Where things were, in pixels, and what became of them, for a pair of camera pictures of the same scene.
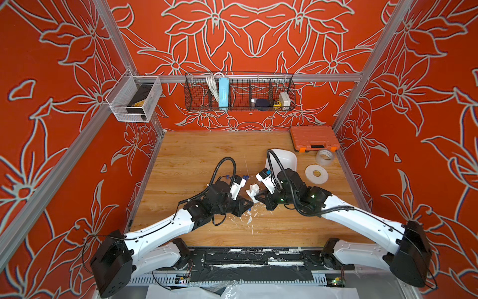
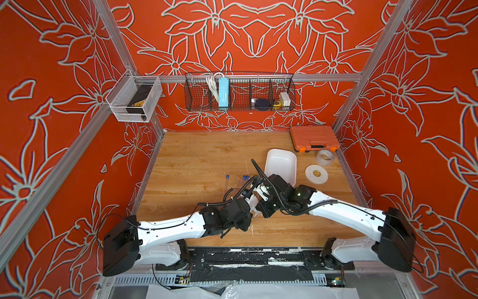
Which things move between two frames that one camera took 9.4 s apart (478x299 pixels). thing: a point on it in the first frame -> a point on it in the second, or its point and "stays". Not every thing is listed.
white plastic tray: [287, 159] stays
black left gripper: [241, 208] -> [248, 219]
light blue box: [223, 92] stays
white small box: [284, 99] stays
